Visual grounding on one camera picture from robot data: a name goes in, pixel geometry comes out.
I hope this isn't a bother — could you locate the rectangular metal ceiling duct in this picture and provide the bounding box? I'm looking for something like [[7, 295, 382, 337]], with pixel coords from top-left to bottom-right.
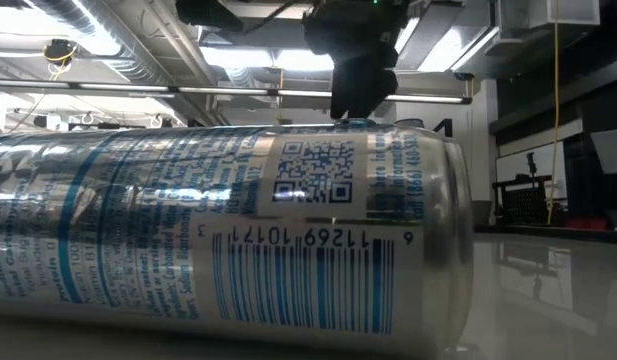
[[387, 0, 602, 80]]

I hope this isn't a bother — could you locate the red box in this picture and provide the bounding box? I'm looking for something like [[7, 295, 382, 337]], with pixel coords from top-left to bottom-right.
[[566, 217, 609, 231]]

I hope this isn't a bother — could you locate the white board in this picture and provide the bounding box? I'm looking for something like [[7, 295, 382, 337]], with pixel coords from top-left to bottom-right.
[[495, 141, 569, 201]]

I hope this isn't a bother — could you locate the gray bin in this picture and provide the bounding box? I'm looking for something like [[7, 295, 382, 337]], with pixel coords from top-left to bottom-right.
[[470, 199, 494, 227]]

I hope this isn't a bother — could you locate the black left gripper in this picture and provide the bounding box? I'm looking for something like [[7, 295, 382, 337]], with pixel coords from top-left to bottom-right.
[[175, 0, 245, 32]]

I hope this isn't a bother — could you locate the gray trapezoid panel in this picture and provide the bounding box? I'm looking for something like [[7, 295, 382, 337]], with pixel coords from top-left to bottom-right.
[[590, 128, 617, 176]]

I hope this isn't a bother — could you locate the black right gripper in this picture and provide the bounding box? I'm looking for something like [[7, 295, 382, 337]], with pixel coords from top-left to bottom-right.
[[302, 0, 412, 120]]

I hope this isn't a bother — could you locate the silver spiral ceiling duct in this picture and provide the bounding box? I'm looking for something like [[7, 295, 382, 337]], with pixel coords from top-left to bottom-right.
[[32, 0, 229, 127]]

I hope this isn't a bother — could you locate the yellow cable reel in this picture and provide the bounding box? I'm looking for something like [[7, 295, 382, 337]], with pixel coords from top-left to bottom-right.
[[41, 38, 80, 81]]

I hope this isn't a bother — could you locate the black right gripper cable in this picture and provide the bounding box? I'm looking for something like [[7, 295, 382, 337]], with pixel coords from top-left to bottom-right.
[[243, 0, 314, 35]]

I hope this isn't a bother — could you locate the black wire cart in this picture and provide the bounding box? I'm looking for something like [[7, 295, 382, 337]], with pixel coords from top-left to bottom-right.
[[491, 152, 554, 227]]

